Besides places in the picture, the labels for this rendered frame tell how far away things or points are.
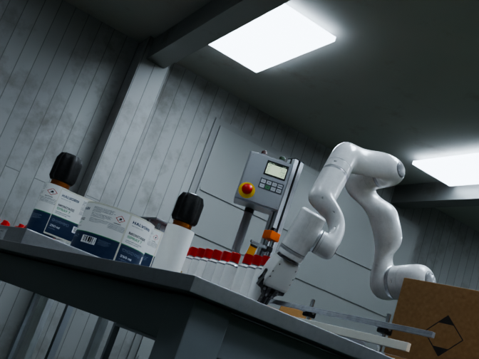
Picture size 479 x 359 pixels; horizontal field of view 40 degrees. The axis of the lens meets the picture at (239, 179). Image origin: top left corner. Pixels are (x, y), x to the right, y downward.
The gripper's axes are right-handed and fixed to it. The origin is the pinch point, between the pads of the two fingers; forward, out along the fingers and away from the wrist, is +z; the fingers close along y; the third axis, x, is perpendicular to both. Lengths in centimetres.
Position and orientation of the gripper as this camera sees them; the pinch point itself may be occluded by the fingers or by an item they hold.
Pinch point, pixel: (262, 301)
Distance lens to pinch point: 206.3
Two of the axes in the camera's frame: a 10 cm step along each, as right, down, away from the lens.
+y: -7.5, -4.1, -5.2
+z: -5.0, 8.7, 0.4
